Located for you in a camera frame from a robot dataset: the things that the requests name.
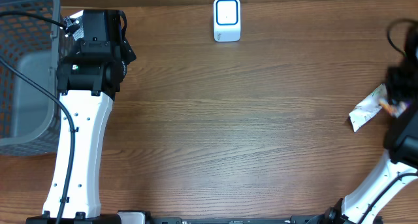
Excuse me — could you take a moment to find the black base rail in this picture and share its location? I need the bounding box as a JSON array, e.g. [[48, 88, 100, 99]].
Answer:
[[96, 210, 385, 224]]

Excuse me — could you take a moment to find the grey plastic mesh basket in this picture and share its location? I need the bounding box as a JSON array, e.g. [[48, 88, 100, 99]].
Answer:
[[1, 0, 74, 156]]

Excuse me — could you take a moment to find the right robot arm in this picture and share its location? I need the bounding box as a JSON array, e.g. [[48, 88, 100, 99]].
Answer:
[[309, 26, 417, 223]]

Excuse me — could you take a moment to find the white barcode scanner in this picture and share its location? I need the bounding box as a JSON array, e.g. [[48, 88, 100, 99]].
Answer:
[[213, 0, 241, 42]]

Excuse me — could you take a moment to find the small orange box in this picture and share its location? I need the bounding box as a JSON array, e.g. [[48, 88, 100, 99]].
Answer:
[[379, 98, 409, 118]]

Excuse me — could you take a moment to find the white floral tube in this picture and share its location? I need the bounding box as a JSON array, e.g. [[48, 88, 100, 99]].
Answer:
[[349, 84, 387, 132]]

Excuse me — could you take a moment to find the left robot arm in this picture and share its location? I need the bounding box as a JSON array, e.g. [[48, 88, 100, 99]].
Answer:
[[26, 10, 146, 223]]

